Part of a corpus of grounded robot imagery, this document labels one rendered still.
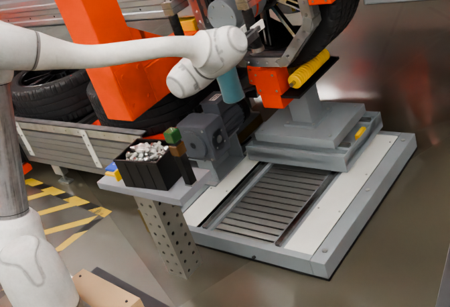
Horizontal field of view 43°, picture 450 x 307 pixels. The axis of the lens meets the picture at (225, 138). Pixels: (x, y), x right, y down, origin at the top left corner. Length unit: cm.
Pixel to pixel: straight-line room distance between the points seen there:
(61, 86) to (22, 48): 181
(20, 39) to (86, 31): 82
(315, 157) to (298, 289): 61
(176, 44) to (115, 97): 87
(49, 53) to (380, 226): 135
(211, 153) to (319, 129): 46
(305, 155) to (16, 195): 123
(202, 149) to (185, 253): 45
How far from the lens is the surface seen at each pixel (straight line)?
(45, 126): 312
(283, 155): 252
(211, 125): 239
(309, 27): 208
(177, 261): 224
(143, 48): 153
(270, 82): 228
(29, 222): 173
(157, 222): 214
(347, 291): 203
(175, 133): 183
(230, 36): 153
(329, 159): 240
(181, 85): 164
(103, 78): 235
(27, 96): 337
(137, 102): 237
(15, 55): 148
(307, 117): 251
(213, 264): 230
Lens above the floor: 143
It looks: 27 degrees down
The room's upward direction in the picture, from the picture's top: 19 degrees counter-clockwise
